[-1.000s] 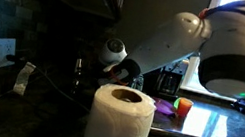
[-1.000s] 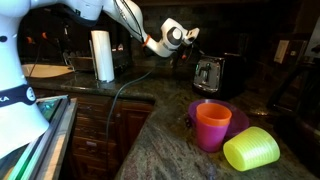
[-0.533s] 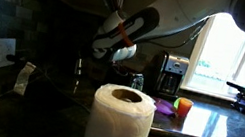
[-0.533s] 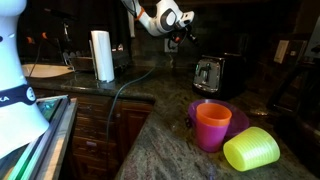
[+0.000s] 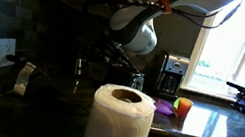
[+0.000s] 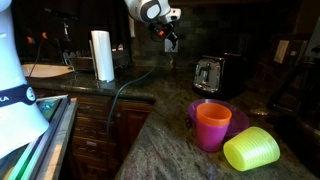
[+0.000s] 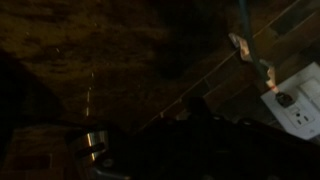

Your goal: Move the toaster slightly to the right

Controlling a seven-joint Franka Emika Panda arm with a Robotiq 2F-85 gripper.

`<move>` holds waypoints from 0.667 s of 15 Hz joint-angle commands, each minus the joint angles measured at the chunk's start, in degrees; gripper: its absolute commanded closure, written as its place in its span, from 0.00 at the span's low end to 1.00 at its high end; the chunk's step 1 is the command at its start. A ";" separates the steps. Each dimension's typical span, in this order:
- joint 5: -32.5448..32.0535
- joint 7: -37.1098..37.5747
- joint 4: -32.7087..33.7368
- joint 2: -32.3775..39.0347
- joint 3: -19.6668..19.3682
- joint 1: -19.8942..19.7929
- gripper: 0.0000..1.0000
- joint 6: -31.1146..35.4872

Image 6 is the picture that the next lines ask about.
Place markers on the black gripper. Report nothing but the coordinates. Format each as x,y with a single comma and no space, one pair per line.
159,29

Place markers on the black and chrome toaster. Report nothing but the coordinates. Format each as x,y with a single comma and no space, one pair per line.
216,78

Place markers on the white hanging cloth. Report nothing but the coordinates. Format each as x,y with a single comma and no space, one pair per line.
132,28

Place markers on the black countertop appliance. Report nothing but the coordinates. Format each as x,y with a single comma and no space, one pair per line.
121,55

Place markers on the white paper towel roll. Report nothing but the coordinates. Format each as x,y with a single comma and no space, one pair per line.
102,56

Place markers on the metal paper towel holder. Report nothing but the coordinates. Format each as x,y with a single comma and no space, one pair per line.
92,61

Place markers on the orange plastic cup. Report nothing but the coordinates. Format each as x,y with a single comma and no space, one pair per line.
214,115

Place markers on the dark dish rack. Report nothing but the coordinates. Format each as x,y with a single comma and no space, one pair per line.
80,62

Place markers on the magenta plastic cup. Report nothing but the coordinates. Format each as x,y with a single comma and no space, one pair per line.
210,137

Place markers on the purple plastic bowl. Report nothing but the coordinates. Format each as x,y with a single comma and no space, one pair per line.
239,120

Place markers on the dark wooden base cabinet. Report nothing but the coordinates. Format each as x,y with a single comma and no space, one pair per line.
93,133

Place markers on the white kitchen sink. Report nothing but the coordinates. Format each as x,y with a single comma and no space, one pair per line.
46,70

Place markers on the yellow-green ribbed plastic cup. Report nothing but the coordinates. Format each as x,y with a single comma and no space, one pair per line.
252,149

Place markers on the black tripod with orange clamps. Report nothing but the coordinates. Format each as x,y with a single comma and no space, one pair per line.
30,40

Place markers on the white wall power outlet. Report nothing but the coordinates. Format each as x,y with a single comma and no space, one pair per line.
167,48

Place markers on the white wall switch plate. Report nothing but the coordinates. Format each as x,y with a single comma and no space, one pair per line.
280,51

